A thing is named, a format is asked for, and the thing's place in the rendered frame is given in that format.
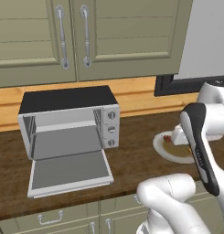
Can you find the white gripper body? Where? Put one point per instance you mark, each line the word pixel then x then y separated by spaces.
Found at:
pixel 179 136

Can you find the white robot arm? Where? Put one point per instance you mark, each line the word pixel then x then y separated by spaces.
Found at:
pixel 172 198

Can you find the red kebab skewer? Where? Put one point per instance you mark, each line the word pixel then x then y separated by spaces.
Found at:
pixel 167 138

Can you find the silver toaster oven knob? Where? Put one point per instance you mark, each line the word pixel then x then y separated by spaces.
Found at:
pixel 111 142
pixel 111 129
pixel 111 115

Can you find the olive green base cupboard door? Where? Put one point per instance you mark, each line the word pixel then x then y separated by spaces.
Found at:
pixel 70 230
pixel 125 222

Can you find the silver toaster oven door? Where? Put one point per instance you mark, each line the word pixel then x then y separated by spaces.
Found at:
pixel 69 170

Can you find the silver toaster oven black top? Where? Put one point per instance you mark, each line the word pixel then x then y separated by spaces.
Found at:
pixel 67 99

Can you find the white round plate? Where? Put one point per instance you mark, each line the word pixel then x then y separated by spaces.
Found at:
pixel 160 151

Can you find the olive green base cupboard run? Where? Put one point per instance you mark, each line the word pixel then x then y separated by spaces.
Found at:
pixel 208 210

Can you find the olive green drawer front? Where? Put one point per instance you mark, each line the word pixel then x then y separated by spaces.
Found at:
pixel 80 214
pixel 119 204

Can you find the grey range hood black base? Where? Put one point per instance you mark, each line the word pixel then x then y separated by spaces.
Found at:
pixel 208 36

